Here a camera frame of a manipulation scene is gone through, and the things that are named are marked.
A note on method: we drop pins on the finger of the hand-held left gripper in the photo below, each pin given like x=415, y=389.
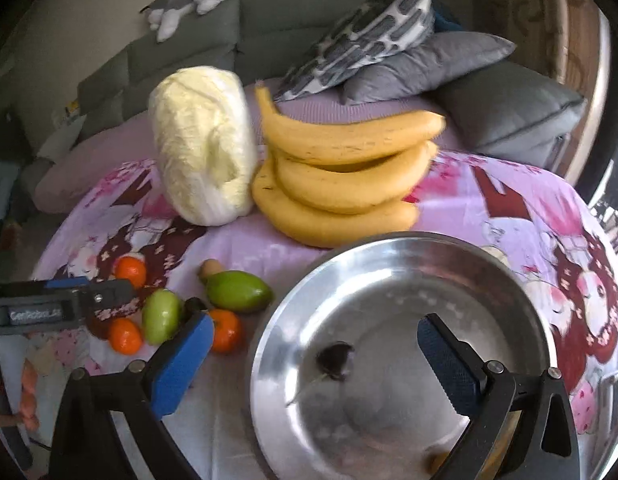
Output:
x=66, y=282
x=114, y=295

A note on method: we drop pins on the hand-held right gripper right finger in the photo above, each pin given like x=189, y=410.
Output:
x=446, y=365

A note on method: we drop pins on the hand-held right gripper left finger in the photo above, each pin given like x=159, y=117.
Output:
x=181, y=365

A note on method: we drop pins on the round green fruit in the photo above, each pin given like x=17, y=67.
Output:
x=161, y=315

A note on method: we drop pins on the oval green fruit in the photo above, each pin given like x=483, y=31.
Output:
x=239, y=291

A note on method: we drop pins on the steel bowl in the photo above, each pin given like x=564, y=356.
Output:
x=389, y=285

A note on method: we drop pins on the small brown fruit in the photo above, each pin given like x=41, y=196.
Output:
x=210, y=267

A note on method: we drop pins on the pale cushion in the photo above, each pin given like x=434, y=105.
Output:
x=64, y=137

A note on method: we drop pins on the napa cabbage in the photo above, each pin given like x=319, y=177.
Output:
x=199, y=145

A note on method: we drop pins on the printed blanket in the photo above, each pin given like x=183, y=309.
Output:
x=489, y=195

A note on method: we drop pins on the yellow banana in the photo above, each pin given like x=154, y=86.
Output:
x=339, y=137
x=329, y=222
x=349, y=185

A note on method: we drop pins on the dark grey piped cushion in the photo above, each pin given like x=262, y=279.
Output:
x=514, y=110

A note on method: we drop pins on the plain grey pillow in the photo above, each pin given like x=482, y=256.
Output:
x=429, y=65

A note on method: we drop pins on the grey sofa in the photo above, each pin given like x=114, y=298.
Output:
x=289, y=25

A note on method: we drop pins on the patterned grey white pillow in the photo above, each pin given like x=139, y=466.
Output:
x=359, y=35

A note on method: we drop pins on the dark blue cushion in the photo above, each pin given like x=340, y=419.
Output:
x=446, y=20

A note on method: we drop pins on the wooden furniture frame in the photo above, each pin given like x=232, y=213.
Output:
x=584, y=60

